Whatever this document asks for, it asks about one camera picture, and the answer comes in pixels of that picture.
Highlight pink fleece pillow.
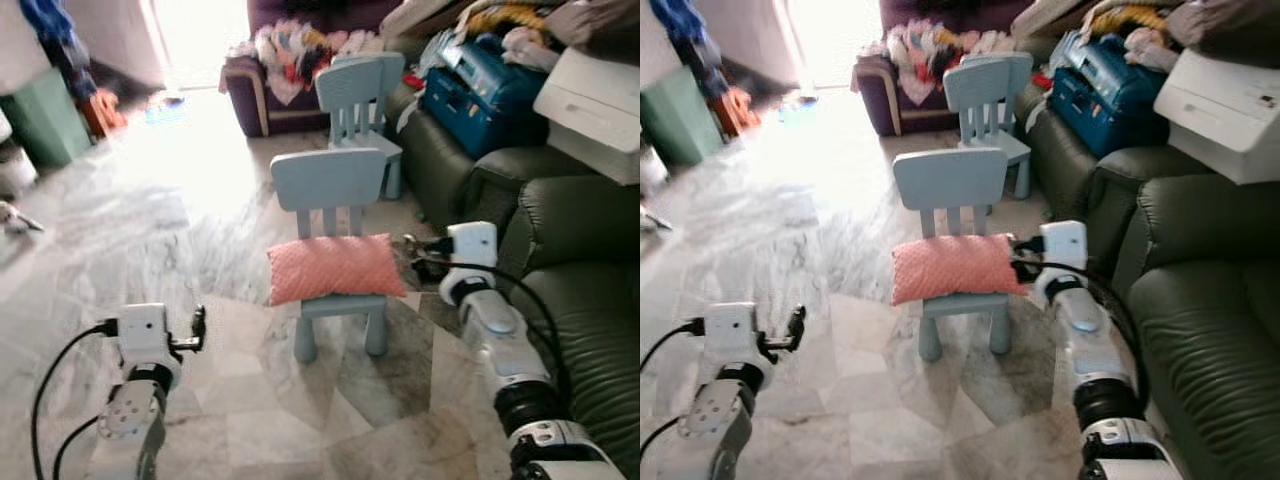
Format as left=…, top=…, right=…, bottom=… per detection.
left=890, top=234, right=1027, bottom=306
left=266, top=234, right=407, bottom=306

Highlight dark green leather sofa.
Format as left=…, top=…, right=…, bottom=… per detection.
left=1015, top=80, right=1280, bottom=480
left=385, top=80, right=641, bottom=480

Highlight purple sofa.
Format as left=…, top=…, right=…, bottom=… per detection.
left=852, top=0, right=1033, bottom=138
left=222, top=0, right=403, bottom=138

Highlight light blue child chair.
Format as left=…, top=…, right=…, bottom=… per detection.
left=943, top=52, right=1034, bottom=199
left=315, top=52, right=406, bottom=201
left=893, top=147, right=1012, bottom=363
left=270, top=148, right=393, bottom=365

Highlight blue hard case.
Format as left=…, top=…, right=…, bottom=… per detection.
left=420, top=35, right=549, bottom=161
left=1047, top=33, right=1167, bottom=159

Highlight pile of pastel clothes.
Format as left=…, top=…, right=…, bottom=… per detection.
left=228, top=20, right=387, bottom=106
left=885, top=20, right=1017, bottom=106

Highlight orange cloth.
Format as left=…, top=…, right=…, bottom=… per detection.
left=712, top=88, right=761, bottom=139
left=80, top=88, right=129, bottom=139

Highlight green plastic bin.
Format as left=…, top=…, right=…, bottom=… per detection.
left=0, top=68, right=93, bottom=169
left=640, top=68, right=723, bottom=168

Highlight grey cart with white baskets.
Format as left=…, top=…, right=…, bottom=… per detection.
left=0, top=108, right=41, bottom=197

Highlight heap of mixed laundry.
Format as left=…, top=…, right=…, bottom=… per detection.
left=1075, top=0, right=1280, bottom=76
left=440, top=0, right=641, bottom=76

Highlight blue hanging clothes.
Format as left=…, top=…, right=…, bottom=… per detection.
left=650, top=0, right=727, bottom=101
left=20, top=0, right=97, bottom=101

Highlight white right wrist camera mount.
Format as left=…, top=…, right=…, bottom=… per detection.
left=1040, top=221, right=1089, bottom=273
left=447, top=222, right=499, bottom=277

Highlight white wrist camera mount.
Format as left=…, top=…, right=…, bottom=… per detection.
left=117, top=303, right=172, bottom=367
left=702, top=303, right=759, bottom=364
left=1040, top=221, right=1089, bottom=273
left=447, top=222, right=499, bottom=277

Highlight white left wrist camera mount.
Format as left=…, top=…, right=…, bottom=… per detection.
left=117, top=303, right=172, bottom=367
left=702, top=303, right=759, bottom=364

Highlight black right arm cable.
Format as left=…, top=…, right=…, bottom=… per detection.
left=1040, top=258, right=1151, bottom=401
left=440, top=258, right=567, bottom=406

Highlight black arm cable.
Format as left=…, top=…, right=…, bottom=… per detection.
left=30, top=320, right=121, bottom=480
left=1040, top=258, right=1151, bottom=401
left=640, top=320, right=705, bottom=461
left=440, top=258, right=567, bottom=406

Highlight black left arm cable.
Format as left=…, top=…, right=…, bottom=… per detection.
left=30, top=320, right=121, bottom=480
left=640, top=320, right=705, bottom=461

